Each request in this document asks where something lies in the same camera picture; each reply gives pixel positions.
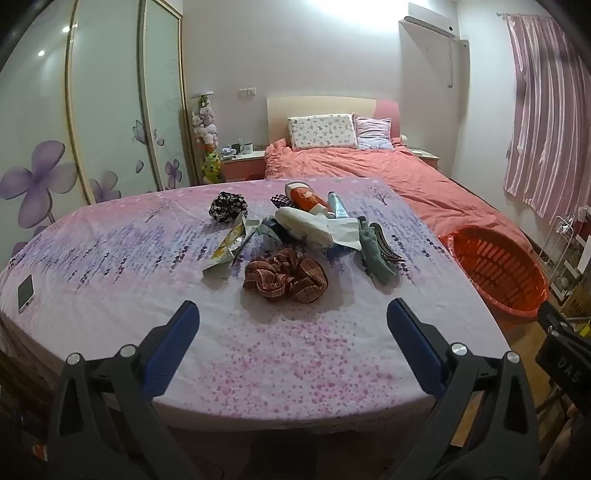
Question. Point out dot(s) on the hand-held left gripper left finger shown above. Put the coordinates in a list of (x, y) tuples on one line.
[(178, 332)]

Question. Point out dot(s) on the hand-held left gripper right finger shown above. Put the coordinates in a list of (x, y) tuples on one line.
[(413, 344)]

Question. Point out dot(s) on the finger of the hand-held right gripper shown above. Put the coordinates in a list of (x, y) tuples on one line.
[(554, 318)]

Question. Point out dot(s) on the orange plastic basket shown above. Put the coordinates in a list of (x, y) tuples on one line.
[(498, 272)]

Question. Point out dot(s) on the green cloth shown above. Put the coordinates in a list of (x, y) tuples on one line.
[(376, 261)]

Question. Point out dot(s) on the yellow snack wrapper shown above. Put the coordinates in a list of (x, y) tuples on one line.
[(226, 251)]

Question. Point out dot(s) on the red plastic bag liner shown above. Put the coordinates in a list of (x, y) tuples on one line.
[(445, 242)]

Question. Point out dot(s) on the black hair claw clip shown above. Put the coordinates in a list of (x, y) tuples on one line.
[(387, 240)]

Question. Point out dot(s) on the brown plaid scrunchie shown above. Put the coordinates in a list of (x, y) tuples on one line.
[(286, 277)]

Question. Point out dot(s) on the white tissue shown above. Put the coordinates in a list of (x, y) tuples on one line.
[(346, 233)]

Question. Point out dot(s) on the black floral scrunchie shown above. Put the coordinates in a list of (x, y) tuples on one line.
[(226, 206)]

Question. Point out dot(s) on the teal plastic wrapper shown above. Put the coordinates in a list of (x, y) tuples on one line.
[(272, 230)]

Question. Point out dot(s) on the light blue tube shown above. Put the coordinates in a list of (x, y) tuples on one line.
[(338, 205)]

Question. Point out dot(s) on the white plastic packet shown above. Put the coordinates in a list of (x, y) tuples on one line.
[(300, 224)]

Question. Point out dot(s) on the black dotted headband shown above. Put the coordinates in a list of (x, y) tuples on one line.
[(278, 200)]

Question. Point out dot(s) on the orange instant noodle cup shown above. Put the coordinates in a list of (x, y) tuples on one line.
[(304, 198)]

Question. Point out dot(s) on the brown paper bag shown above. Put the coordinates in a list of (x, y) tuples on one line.
[(579, 304)]

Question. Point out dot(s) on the pink floral tablecloth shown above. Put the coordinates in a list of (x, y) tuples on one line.
[(138, 258)]

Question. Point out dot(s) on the white smartphone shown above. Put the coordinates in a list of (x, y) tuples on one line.
[(26, 293)]

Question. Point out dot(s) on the bed with coral duvet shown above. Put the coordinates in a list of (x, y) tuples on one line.
[(415, 184)]

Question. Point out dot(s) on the green yellow plush toy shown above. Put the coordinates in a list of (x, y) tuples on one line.
[(211, 167)]

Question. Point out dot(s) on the pink nightstand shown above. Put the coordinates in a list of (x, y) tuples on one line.
[(427, 157), (242, 167)]

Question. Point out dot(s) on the white mug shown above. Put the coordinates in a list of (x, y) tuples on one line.
[(247, 147)]

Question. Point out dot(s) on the pink striped curtain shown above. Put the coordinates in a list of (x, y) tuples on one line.
[(549, 115)]

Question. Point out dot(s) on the stack of plush toys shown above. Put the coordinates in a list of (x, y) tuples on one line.
[(205, 124)]

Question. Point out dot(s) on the purple striped pillow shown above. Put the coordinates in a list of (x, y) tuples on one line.
[(374, 134)]

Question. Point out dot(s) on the white floral pillow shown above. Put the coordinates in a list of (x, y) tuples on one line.
[(323, 131)]

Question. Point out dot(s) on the flower print sliding wardrobe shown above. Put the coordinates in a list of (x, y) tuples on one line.
[(92, 115)]

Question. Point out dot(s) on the cream and pink headboard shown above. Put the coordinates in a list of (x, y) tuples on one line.
[(323, 106)]

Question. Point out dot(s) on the white air conditioner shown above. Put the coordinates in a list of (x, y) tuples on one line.
[(429, 18)]

